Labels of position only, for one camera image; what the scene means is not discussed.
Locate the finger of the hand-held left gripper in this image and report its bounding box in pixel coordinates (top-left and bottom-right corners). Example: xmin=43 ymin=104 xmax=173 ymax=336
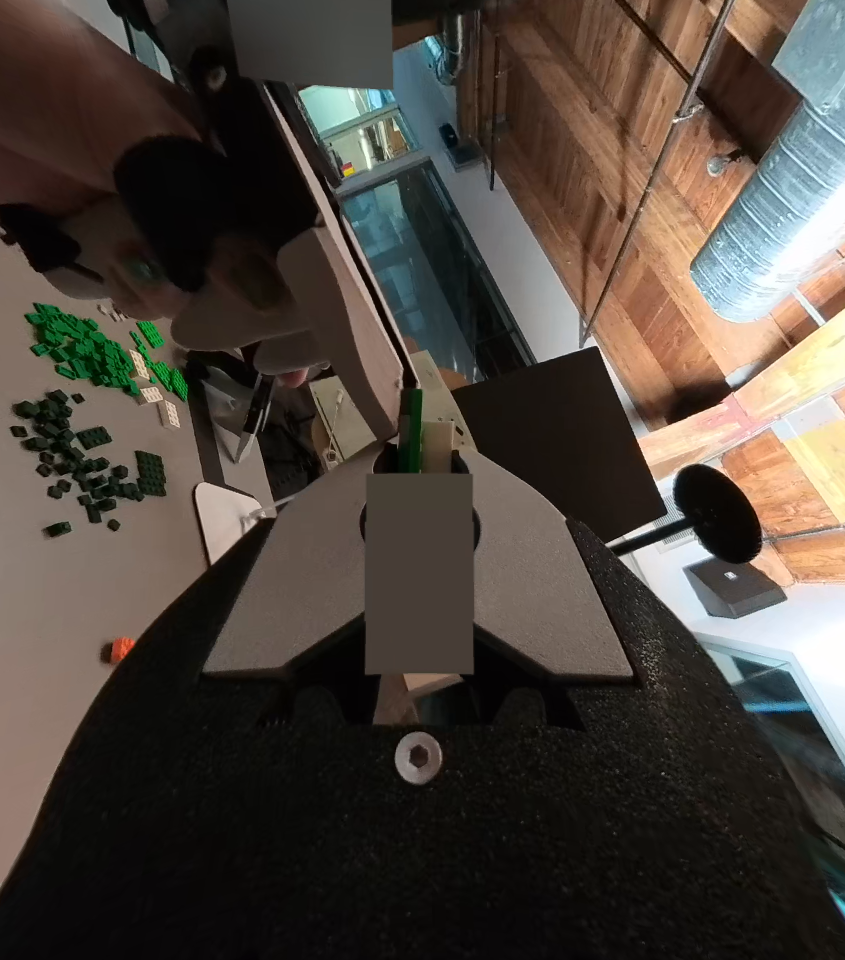
xmin=276 ymin=225 xmax=405 ymax=445
xmin=337 ymin=215 xmax=424 ymax=392

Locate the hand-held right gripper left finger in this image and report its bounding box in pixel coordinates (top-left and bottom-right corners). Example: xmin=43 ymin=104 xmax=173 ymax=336
xmin=202 ymin=442 xmax=402 ymax=676

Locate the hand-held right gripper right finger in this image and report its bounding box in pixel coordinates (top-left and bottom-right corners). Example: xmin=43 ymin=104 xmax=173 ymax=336
xmin=454 ymin=448 xmax=634 ymax=684

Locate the bright green lego plate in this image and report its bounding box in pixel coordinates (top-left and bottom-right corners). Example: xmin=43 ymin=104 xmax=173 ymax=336
xmin=397 ymin=387 xmax=424 ymax=475

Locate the dark green lego plate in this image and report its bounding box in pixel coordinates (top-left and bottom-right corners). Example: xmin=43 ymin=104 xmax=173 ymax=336
xmin=134 ymin=449 xmax=168 ymax=498

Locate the person's left hand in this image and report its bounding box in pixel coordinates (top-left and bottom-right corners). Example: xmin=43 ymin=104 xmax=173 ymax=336
xmin=0 ymin=0 xmax=295 ymax=318

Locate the white lamp base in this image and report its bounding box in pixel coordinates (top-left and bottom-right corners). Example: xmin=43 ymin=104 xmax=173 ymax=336
xmin=193 ymin=481 xmax=278 ymax=568

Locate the black panel board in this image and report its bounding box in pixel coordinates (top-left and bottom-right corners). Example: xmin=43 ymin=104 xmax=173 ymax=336
xmin=452 ymin=345 xmax=668 ymax=531

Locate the black round disc on pole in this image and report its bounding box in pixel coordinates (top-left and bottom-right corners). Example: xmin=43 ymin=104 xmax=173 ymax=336
xmin=608 ymin=462 xmax=763 ymax=564

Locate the black wedge box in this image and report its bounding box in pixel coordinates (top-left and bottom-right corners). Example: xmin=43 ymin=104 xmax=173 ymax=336
xmin=682 ymin=558 xmax=788 ymax=621

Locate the pile of dark green bricks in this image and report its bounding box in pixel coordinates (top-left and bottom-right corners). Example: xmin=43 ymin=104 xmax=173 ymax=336
xmin=13 ymin=389 xmax=148 ymax=538

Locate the pile of bright green bricks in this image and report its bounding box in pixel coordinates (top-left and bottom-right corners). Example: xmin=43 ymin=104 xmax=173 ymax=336
xmin=24 ymin=301 xmax=190 ymax=403

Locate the metal ceiling pipe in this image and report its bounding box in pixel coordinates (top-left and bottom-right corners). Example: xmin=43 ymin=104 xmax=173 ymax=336
xmin=580 ymin=0 xmax=737 ymax=348

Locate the silver ventilation duct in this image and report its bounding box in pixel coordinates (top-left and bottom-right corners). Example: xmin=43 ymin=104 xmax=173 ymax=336
xmin=690 ymin=0 xmax=845 ymax=325

